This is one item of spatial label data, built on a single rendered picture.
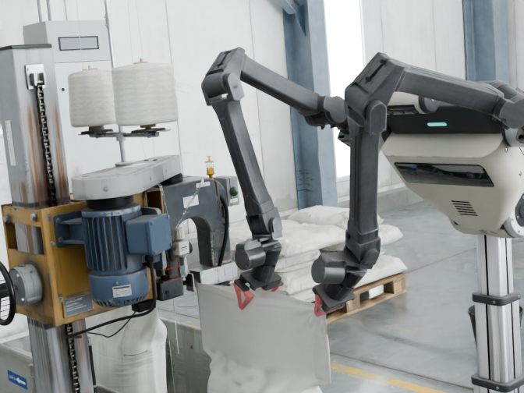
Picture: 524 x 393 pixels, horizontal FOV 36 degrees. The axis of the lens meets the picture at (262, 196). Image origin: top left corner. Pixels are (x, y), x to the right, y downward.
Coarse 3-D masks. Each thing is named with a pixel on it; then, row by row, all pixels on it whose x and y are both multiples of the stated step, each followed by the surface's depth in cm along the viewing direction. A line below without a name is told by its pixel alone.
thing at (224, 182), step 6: (222, 180) 250; (228, 180) 249; (234, 180) 251; (228, 186) 250; (234, 186) 251; (228, 192) 250; (228, 198) 250; (234, 198) 251; (228, 204) 250; (234, 204) 251
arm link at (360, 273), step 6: (348, 270) 188; (354, 270) 189; (360, 270) 190; (366, 270) 192; (348, 276) 190; (354, 276) 189; (360, 276) 189; (342, 282) 191; (348, 282) 191; (354, 282) 191
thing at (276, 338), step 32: (224, 288) 229; (224, 320) 227; (256, 320) 215; (288, 320) 210; (320, 320) 203; (224, 352) 230; (256, 352) 217; (288, 352) 211; (320, 352) 205; (224, 384) 224; (256, 384) 216; (288, 384) 211; (320, 384) 206
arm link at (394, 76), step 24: (360, 72) 168; (384, 72) 163; (408, 72) 165; (432, 72) 170; (360, 96) 165; (384, 96) 164; (432, 96) 171; (456, 96) 174; (480, 96) 177; (504, 120) 181
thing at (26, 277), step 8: (24, 264) 215; (16, 272) 213; (24, 272) 211; (32, 272) 213; (16, 280) 213; (24, 280) 210; (32, 280) 212; (40, 280) 213; (24, 288) 210; (32, 288) 211; (40, 288) 213; (16, 296) 215; (24, 296) 211; (32, 296) 212; (40, 296) 214; (16, 304) 215; (24, 304) 213
